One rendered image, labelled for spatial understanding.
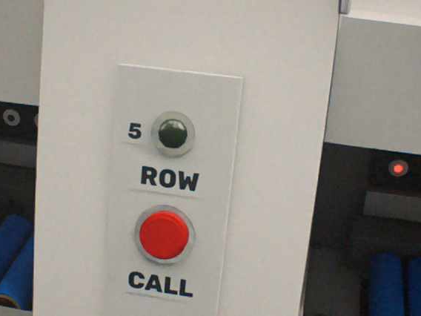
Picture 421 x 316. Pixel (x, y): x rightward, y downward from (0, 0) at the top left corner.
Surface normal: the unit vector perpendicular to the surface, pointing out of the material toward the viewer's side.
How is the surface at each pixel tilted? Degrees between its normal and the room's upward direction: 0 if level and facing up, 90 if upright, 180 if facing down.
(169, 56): 90
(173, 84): 90
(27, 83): 108
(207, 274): 90
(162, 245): 90
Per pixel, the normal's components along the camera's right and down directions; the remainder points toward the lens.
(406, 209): -0.18, 0.51
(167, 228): -0.16, 0.22
